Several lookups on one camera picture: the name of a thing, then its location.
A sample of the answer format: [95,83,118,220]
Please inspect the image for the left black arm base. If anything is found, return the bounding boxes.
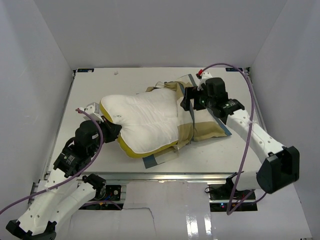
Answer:
[82,173,122,201]

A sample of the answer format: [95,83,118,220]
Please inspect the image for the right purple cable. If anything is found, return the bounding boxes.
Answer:
[202,62,270,216]

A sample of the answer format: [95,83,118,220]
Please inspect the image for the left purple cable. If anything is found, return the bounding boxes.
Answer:
[0,108,104,215]

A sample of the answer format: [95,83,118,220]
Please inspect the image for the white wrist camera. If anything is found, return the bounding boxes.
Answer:
[75,102,103,123]
[196,70,213,91]

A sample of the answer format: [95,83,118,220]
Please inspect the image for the aluminium frame rail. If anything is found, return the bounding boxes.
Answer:
[244,67,283,179]

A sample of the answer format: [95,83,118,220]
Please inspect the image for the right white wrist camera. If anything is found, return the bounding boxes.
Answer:
[196,70,213,91]

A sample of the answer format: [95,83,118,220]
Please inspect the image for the checkered blue beige pillowcase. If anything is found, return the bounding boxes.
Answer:
[142,74,231,168]

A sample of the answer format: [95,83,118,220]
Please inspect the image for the left blue corner label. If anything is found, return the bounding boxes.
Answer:
[76,68,95,73]

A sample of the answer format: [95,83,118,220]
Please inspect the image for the blue corner label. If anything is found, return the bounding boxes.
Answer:
[225,67,243,72]
[76,68,95,73]

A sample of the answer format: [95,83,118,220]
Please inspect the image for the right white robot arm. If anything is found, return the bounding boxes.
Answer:
[180,77,300,200]

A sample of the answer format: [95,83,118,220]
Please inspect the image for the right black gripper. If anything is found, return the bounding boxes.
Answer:
[180,86,215,112]

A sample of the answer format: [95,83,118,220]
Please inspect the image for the white pillow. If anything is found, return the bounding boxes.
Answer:
[100,88,179,159]

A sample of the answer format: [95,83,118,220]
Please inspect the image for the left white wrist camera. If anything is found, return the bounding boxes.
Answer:
[75,102,103,123]

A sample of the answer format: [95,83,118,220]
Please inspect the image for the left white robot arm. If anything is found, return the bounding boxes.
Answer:
[5,119,122,240]

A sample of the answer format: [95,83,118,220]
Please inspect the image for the purple cable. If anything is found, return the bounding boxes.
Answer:
[0,108,104,215]
[202,62,270,216]

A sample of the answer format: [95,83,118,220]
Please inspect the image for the right blue corner label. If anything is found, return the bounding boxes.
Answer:
[225,67,243,72]

